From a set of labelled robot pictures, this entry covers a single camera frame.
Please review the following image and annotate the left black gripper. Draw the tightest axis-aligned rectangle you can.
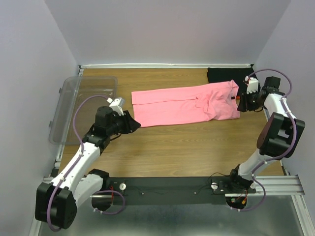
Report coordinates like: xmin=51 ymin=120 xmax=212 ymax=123
xmin=107 ymin=110 xmax=141 ymax=136

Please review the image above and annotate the pink t shirt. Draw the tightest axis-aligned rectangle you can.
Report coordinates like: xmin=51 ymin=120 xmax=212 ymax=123
xmin=131 ymin=80 xmax=240 ymax=127

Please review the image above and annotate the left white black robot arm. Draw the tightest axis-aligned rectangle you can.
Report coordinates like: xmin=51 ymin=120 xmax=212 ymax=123
xmin=35 ymin=106 xmax=141 ymax=232

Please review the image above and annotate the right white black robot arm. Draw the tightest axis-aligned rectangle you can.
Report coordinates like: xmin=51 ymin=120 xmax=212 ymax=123
xmin=226 ymin=76 xmax=305 ymax=193

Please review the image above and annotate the folded black t shirt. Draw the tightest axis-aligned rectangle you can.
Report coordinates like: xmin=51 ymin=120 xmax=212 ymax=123
xmin=207 ymin=67 xmax=254 ymax=96

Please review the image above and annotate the clear plastic bin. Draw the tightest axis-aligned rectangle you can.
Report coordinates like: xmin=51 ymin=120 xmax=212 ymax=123
xmin=49 ymin=76 xmax=118 ymax=145

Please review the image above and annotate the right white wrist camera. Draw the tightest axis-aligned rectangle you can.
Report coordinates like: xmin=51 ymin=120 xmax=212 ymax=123
xmin=245 ymin=76 xmax=259 ymax=94

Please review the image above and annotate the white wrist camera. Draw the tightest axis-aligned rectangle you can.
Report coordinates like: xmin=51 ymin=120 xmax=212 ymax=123
xmin=107 ymin=97 xmax=125 ymax=116
xmin=245 ymin=76 xmax=259 ymax=94

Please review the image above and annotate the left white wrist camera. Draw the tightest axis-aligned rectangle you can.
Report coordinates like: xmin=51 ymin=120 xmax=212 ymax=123
xmin=107 ymin=97 xmax=125 ymax=116

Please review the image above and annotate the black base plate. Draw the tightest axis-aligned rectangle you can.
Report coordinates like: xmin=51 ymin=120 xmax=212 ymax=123
xmin=91 ymin=176 xmax=256 ymax=213

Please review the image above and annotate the aluminium frame rail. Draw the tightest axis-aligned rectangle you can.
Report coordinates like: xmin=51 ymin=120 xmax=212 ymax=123
xmin=30 ymin=169 xmax=315 ymax=236

